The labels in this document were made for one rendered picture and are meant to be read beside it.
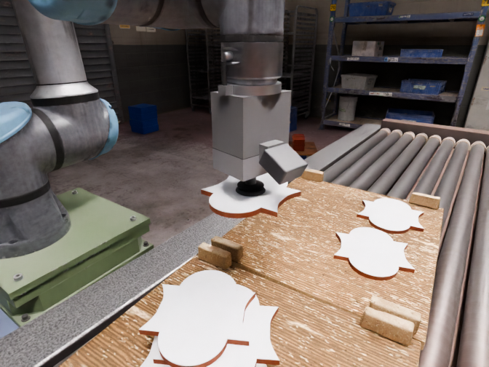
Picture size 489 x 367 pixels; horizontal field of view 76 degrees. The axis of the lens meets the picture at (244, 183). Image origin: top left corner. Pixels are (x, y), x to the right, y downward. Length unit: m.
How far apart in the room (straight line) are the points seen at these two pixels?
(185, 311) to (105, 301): 0.17
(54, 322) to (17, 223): 0.18
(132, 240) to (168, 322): 0.29
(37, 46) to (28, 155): 0.19
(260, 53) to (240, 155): 0.12
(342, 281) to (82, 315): 0.39
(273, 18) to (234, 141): 0.14
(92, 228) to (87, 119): 0.21
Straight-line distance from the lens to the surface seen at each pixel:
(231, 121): 0.39
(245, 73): 0.38
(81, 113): 0.66
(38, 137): 0.63
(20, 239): 0.65
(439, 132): 1.56
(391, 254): 0.60
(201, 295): 0.43
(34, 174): 0.63
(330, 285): 0.52
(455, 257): 0.69
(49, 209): 0.66
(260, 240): 0.60
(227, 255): 0.51
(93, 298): 0.56
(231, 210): 0.40
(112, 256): 0.65
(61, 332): 0.53
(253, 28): 0.37
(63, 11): 0.34
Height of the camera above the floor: 1.27
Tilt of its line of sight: 24 degrees down
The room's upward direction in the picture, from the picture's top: straight up
